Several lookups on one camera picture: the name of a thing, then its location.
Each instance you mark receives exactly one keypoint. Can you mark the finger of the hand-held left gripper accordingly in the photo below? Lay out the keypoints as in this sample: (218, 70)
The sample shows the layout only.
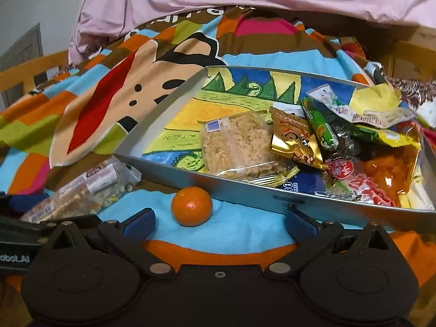
(27, 202)
(34, 227)

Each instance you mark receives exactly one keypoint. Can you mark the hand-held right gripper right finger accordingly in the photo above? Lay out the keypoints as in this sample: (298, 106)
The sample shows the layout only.
(301, 226)

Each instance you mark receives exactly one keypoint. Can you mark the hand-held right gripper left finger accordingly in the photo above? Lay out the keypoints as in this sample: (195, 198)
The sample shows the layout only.
(138, 226)

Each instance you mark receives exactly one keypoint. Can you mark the orange mandarin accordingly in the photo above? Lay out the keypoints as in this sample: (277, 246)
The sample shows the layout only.
(190, 207)

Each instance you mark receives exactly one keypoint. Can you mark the long clear cracker packet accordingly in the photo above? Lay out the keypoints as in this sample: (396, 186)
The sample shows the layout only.
(85, 187)

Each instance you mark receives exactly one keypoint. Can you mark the white green snack packet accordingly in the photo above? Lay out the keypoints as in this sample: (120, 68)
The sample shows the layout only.
(361, 187)
(340, 105)

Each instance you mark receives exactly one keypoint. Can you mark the gold snack packet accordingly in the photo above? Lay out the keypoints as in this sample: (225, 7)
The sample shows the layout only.
(296, 139)

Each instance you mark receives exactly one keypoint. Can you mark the dark brown candy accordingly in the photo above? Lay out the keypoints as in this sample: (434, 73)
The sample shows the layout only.
(349, 146)

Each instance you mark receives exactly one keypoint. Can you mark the clear bag of orange snacks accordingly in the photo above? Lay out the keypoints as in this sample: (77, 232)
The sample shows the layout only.
(385, 170)

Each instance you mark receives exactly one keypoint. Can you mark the clear rice crisp packet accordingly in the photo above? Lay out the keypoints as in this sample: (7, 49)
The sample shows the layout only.
(238, 146)

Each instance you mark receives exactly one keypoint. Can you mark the green stick snack packet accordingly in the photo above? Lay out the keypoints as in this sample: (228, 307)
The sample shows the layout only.
(316, 122)

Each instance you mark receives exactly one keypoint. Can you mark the yellow snack packet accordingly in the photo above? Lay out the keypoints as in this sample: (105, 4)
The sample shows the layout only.
(385, 136)

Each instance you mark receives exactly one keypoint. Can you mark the metal tray with cartoon print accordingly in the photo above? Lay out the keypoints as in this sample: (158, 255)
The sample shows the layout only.
(190, 109)

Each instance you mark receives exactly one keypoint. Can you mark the colourful printed blanket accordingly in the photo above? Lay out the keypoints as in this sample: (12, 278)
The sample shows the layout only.
(85, 109)

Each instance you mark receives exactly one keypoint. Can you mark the grey panelled door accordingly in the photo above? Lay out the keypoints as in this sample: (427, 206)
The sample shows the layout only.
(24, 47)

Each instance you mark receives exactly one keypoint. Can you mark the wooden bed frame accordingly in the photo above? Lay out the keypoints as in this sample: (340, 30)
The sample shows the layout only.
(30, 68)

